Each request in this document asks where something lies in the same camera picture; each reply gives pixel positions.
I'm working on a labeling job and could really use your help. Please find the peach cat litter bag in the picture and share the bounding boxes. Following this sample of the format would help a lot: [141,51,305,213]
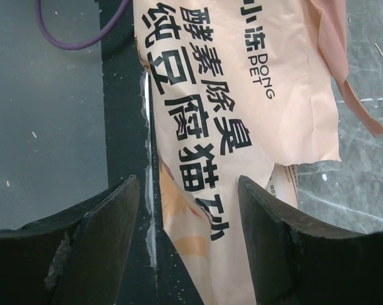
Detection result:
[133,1,383,304]

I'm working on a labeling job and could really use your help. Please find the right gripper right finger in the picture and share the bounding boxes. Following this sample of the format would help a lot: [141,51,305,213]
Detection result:
[238,176,383,304]

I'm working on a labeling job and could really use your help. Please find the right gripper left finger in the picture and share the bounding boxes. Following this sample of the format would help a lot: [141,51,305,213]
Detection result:
[0,176,139,304]

